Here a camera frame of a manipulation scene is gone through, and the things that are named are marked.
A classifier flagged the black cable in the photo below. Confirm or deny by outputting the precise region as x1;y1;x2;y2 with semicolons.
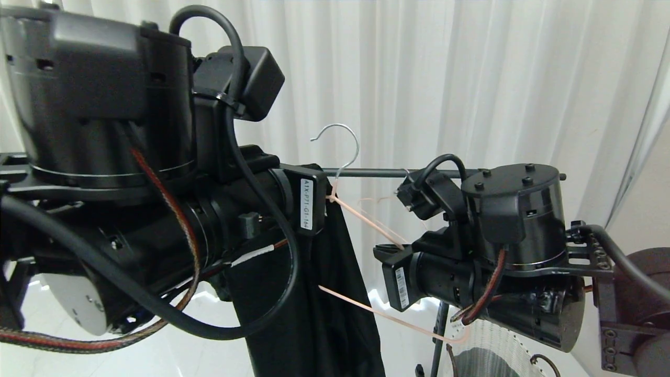
414;153;467;185
0;4;300;341
571;224;670;304

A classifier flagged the white curtain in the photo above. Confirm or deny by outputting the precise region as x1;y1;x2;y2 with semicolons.
0;0;670;315

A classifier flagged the white laundry basket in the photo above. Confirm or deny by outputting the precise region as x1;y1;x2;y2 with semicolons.
445;319;562;377

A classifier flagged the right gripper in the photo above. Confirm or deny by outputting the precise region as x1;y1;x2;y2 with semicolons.
373;230;474;315

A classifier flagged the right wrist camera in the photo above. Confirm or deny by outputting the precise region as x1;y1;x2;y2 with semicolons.
395;170;467;247

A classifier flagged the black clothes rack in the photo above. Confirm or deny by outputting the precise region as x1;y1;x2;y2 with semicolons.
322;167;567;377

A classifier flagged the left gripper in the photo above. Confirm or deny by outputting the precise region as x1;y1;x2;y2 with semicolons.
191;146;329;273

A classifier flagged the black garment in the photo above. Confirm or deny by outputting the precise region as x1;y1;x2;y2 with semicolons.
225;165;386;377

